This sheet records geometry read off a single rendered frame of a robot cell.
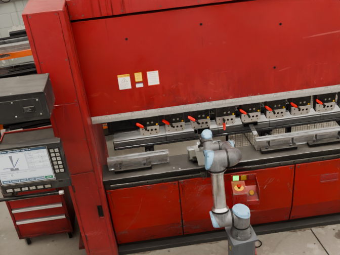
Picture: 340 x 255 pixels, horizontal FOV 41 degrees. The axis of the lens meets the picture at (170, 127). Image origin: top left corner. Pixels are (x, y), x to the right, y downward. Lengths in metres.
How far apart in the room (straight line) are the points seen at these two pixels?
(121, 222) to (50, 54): 1.63
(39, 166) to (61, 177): 0.16
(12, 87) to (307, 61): 2.08
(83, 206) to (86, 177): 0.28
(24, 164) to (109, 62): 0.91
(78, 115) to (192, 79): 0.86
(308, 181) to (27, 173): 2.29
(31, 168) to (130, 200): 1.07
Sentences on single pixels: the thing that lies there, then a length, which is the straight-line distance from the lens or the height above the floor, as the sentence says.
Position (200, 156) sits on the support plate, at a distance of 3.56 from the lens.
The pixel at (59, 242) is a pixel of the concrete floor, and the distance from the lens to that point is 4.54.
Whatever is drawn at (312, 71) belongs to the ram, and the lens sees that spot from 3.59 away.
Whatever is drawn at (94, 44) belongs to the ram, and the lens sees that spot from 3.20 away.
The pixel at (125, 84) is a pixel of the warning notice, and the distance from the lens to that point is 3.32.
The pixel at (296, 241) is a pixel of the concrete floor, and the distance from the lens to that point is 4.31.
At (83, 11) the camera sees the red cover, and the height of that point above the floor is 2.21.
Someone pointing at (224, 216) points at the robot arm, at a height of 0.99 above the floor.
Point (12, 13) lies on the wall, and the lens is 7.52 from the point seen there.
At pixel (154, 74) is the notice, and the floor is 1.69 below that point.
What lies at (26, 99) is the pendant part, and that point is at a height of 1.90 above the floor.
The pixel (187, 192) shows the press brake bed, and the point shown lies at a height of 0.63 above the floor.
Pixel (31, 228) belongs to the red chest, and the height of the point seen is 0.23.
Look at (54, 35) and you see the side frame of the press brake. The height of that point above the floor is 2.14.
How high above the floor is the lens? 3.12
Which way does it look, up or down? 33 degrees down
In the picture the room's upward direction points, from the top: 6 degrees counter-clockwise
